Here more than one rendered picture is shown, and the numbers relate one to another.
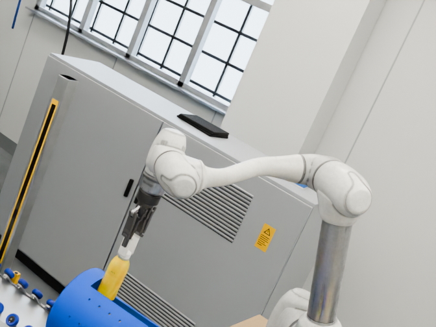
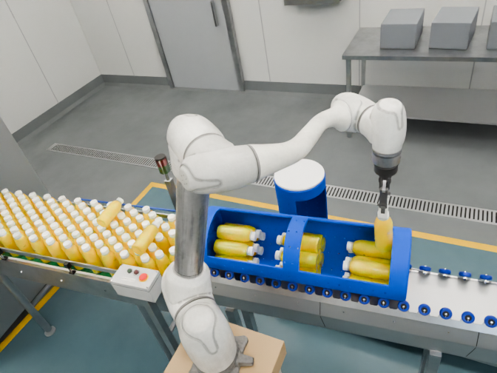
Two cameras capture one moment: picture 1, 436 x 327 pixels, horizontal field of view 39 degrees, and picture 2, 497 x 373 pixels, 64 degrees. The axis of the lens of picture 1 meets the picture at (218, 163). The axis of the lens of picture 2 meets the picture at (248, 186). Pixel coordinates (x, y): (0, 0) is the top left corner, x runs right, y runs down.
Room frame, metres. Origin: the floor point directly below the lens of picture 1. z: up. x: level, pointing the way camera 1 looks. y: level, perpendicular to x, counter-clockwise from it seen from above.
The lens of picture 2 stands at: (2.93, -0.19, 2.41)
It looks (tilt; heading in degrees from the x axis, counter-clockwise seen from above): 39 degrees down; 186
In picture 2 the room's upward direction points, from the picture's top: 12 degrees counter-clockwise
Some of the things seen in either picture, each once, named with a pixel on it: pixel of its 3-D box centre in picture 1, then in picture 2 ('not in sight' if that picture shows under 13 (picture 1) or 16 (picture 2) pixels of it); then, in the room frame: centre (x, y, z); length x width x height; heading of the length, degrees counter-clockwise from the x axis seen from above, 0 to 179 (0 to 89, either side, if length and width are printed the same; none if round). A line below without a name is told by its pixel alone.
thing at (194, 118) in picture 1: (203, 124); not in sight; (3.87, 0.18, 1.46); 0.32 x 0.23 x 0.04; 63
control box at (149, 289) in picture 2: not in sight; (137, 283); (1.79, -0.88, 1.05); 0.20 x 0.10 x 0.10; 69
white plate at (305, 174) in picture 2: not in sight; (299, 174); (1.17, -0.07, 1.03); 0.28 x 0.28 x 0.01
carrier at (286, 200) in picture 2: not in sight; (305, 230); (1.17, -0.07, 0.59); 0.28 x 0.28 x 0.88
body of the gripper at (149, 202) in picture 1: (145, 203); (385, 172); (1.89, 0.16, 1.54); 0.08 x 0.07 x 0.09; 159
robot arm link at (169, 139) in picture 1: (167, 154); (384, 123); (1.87, 0.16, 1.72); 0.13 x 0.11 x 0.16; 25
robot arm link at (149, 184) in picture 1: (154, 183); (386, 154); (1.89, 0.16, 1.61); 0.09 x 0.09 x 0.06
